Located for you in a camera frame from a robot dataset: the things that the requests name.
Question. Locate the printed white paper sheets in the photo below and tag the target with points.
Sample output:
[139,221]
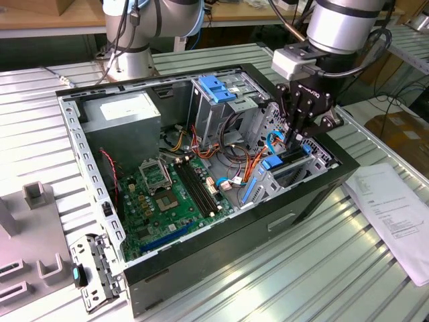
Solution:
[392,214]

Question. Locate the green motherboard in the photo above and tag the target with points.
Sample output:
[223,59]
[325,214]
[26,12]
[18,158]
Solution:
[167,219]

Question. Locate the blue black retainer latch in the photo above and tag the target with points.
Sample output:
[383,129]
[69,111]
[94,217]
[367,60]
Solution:
[76,273]

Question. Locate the grey power supply unit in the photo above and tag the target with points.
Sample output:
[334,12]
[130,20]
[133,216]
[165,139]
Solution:
[124,141]

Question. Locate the metal optical drive cage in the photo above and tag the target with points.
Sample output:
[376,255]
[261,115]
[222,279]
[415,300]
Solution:
[204,114]

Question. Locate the brown cardboard box on floor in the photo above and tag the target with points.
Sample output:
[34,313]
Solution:
[402,134]

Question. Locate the metal expansion card retainer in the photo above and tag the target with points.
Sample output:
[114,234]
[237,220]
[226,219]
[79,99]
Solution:
[100,268]

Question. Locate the CPU socket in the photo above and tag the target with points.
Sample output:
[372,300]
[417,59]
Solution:
[167,201]

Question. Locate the blue plastic drive latch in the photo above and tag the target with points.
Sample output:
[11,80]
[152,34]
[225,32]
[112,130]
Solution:
[214,89]

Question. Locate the wooden desk with white frame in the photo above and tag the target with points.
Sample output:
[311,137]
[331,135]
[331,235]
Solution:
[33,13]

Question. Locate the grey part rack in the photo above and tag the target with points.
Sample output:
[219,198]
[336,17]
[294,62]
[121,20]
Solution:
[30,234]

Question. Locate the blue expansion slot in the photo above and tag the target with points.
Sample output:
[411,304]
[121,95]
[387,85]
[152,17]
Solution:
[167,237]

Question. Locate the black RAM slot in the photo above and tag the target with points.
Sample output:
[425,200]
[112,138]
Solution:
[194,188]
[204,188]

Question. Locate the hard disk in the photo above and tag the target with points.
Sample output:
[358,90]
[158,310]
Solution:
[272,162]

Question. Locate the black open PC case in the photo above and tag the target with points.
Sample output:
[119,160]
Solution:
[234,241]

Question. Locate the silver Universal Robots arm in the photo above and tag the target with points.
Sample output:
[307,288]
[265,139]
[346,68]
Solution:
[342,27]

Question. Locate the metal disk bay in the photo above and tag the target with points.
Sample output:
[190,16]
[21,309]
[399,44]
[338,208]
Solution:
[264,188]

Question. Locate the metal slat side table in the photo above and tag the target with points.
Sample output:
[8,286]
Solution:
[415,50]

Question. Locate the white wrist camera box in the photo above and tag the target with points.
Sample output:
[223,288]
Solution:
[291,62]

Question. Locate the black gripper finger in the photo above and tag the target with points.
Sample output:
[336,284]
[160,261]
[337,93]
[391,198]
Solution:
[326,124]
[285,100]

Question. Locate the black case switch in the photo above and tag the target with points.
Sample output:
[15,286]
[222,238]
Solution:
[107,209]

